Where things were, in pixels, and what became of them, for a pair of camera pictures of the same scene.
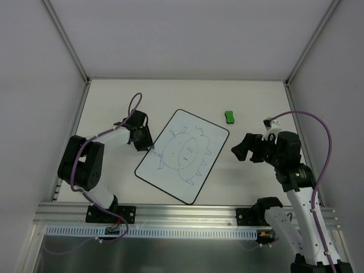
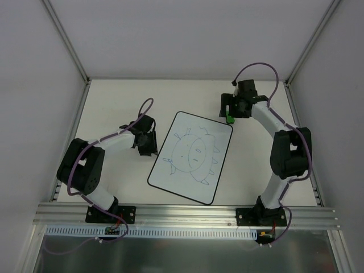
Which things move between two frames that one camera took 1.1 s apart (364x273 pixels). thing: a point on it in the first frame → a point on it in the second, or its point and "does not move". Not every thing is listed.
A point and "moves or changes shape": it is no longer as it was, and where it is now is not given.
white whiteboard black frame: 181,157 moves or changes shape
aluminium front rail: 53,214 does not move
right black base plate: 251,216 does not move
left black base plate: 95,215 does not move
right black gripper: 256,149 → 227,105
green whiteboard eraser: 229,116 does not move
